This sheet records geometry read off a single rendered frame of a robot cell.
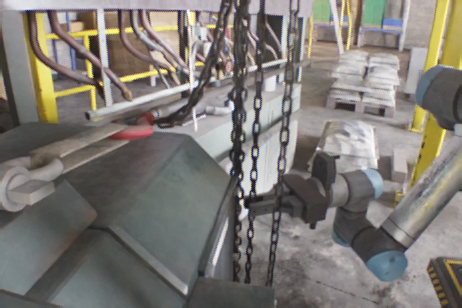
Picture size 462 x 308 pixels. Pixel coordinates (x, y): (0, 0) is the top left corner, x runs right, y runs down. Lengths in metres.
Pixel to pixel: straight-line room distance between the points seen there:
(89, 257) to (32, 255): 0.04
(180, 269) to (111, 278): 0.08
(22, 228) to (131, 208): 0.10
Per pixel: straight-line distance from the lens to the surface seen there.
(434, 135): 1.97
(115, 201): 0.33
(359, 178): 0.75
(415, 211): 0.71
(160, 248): 0.32
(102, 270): 0.27
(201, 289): 0.33
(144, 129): 0.44
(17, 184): 0.27
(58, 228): 0.29
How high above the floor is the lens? 1.01
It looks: 24 degrees down
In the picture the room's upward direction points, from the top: 1 degrees clockwise
